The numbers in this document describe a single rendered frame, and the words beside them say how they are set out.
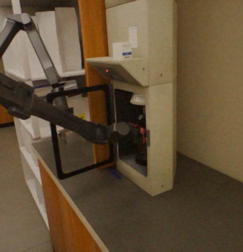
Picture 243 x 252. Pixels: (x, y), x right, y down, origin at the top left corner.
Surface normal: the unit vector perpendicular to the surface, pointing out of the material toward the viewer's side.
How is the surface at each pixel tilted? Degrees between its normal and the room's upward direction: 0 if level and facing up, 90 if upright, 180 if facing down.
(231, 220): 0
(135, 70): 90
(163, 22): 90
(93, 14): 90
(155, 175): 90
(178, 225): 0
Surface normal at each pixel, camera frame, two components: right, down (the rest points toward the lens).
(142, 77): 0.48, 0.24
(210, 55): -0.87, 0.20
